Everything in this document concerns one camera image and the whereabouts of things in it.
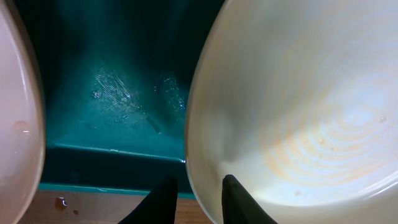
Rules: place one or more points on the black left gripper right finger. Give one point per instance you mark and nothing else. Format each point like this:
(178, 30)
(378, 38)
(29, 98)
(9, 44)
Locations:
(239, 207)

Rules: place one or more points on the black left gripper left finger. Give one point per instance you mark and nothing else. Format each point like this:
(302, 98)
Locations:
(158, 207)

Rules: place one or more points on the white plate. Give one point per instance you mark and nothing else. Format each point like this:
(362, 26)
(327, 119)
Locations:
(298, 100)

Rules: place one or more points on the teal plastic tray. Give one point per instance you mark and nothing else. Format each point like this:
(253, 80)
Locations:
(116, 76)

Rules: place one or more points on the pink plate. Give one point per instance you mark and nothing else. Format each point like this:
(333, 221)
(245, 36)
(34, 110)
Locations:
(22, 117)

